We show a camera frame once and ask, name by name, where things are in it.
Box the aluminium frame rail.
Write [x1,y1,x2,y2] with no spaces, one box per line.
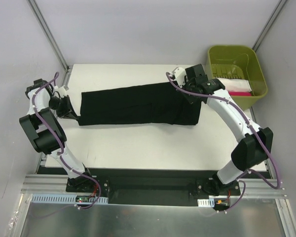
[21,174,288,200]

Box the vertical aluminium post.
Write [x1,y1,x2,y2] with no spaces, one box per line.
[27,0,72,72]
[252,0,289,52]

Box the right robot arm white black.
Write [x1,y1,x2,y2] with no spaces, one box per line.
[173,64,273,196]

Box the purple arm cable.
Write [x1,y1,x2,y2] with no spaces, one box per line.
[31,71,102,219]
[165,71,283,216]

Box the black t shirt blue logo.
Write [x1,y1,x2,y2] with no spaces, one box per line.
[78,82,201,126]

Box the olive green plastic bin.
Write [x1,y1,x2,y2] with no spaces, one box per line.
[206,45,268,110]

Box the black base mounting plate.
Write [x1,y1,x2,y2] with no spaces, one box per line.
[65,168,242,205]

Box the white slotted cable duct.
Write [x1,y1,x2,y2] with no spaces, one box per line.
[32,194,109,205]

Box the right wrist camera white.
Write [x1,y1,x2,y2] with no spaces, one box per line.
[170,67,186,88]

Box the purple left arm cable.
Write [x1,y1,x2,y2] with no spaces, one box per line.
[31,71,102,219]

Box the pink rolled t shirt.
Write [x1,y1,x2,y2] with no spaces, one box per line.
[228,91,251,96]

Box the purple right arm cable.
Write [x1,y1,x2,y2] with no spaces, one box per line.
[165,71,283,216]

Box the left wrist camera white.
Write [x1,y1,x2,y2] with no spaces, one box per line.
[53,86,67,98]

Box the left vertical aluminium post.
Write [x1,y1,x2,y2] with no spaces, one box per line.
[27,0,72,72]

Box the right white cable duct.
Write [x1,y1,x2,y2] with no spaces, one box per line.
[197,198,215,208]

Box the white rolled t shirt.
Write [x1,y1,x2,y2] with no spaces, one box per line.
[218,78,252,92]

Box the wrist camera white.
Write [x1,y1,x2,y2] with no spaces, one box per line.
[170,67,186,88]
[53,86,67,98]

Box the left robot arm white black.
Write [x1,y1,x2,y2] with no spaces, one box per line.
[19,79,95,192]

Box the right vertical aluminium post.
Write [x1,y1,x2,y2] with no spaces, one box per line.
[252,0,289,52]

